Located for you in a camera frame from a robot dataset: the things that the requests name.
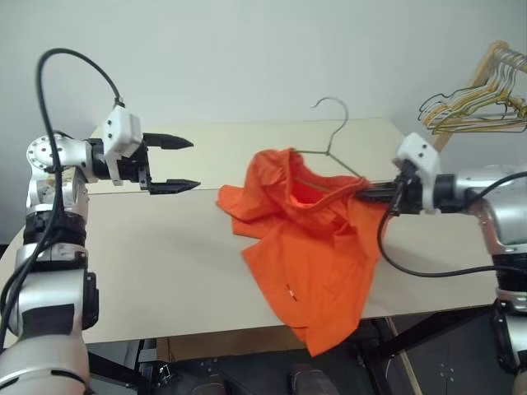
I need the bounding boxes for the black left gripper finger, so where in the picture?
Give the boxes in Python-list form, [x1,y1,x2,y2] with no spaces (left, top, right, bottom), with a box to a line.
[142,132,195,151]
[149,178,202,196]

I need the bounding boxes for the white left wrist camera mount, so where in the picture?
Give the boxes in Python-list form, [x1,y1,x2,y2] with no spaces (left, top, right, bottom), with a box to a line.
[100,105,144,183]

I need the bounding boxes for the cardboard sheet under table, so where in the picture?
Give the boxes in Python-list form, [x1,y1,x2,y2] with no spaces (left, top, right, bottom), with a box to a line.
[155,328,309,362]

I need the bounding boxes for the black table frame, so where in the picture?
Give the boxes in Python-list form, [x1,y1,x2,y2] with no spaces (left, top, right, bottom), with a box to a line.
[84,306,501,395]

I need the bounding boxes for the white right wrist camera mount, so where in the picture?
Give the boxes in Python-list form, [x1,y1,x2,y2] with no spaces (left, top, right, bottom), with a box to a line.
[394,132,442,216]

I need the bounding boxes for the orange t-shirt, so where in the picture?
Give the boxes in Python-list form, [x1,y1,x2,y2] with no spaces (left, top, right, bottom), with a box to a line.
[216,146,391,358]

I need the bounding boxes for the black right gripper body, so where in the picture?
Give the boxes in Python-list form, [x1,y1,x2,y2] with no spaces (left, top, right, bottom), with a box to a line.
[389,161,424,216]

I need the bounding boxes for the hangers on wooden rack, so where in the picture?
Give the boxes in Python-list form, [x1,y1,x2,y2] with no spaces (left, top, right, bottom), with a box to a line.
[430,39,527,152]

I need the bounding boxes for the olive wire hanger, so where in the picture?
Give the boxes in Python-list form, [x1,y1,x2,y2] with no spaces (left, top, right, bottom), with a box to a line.
[287,96,371,191]

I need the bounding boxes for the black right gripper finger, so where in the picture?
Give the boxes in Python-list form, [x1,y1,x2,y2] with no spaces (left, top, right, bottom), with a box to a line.
[355,191,398,203]
[361,180,400,195]

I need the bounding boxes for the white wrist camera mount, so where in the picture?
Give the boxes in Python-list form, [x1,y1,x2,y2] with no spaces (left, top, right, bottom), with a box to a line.
[100,105,144,183]
[394,132,442,216]

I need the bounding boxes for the thin wooden stick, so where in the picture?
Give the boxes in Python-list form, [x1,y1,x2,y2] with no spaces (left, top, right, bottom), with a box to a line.
[388,317,422,395]

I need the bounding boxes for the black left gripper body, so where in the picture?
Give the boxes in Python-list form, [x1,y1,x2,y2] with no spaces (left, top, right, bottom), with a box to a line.
[116,142,155,194]

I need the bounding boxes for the dark rounded shape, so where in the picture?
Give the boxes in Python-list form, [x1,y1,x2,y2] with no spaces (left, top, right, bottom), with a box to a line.
[287,361,333,395]
[180,373,226,395]

